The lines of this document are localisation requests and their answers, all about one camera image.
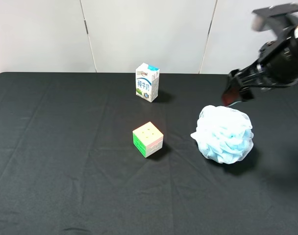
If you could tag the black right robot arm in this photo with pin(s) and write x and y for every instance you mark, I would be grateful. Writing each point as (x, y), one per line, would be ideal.
(275, 68)

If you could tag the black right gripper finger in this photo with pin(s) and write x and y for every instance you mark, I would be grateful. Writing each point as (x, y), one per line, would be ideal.
(231, 94)

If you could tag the white milk carton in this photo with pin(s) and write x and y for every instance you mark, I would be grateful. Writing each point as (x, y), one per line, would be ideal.
(147, 82)

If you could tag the black tablecloth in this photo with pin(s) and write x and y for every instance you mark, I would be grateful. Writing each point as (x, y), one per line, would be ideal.
(68, 164)

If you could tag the pastel rubik's cube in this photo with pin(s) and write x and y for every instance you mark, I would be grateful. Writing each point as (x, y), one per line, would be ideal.
(147, 139)

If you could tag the light blue bath loofah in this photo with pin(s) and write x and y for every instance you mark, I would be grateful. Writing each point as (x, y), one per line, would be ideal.
(223, 134)

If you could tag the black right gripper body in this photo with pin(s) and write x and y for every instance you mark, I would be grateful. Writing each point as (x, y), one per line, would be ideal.
(276, 67)

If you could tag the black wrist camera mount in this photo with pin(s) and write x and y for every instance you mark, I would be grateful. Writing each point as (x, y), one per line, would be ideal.
(277, 18)

